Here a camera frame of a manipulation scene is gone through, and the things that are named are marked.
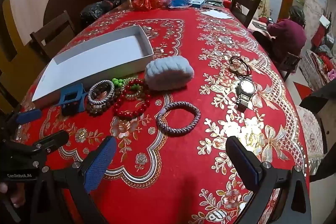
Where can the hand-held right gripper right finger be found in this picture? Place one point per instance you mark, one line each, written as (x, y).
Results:
(244, 161)

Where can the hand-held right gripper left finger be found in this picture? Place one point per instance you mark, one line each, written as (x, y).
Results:
(101, 166)

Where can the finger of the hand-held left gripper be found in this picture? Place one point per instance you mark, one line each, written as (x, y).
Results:
(29, 116)
(52, 140)

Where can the blue hair claw clip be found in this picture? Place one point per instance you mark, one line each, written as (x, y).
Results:
(80, 103)

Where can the white cardboard box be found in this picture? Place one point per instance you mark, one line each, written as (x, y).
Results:
(92, 56)

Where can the light blue fluffy headband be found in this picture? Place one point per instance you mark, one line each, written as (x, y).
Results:
(168, 74)

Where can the person's left hand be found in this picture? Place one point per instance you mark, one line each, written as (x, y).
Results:
(11, 195)

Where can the floral seat cushion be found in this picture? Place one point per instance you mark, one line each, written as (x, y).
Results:
(309, 129)

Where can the metal wristwatch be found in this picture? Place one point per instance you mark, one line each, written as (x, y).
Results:
(246, 87)

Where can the red patterned tablecloth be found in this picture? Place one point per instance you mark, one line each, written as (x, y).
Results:
(183, 108)

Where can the dark wooden chair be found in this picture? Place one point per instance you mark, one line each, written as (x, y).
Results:
(246, 8)
(52, 29)

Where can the small wooden stool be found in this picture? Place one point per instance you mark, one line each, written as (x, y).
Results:
(290, 64)

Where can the pile of colourful cloth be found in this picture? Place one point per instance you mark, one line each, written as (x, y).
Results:
(320, 66)

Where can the black plastic bag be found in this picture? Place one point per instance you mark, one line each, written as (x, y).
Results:
(97, 11)

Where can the white paper sheet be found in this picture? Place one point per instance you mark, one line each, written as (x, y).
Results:
(216, 14)

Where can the small blue box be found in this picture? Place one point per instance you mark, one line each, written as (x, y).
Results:
(197, 3)

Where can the blue tissue pack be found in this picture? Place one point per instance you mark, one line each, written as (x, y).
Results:
(179, 1)

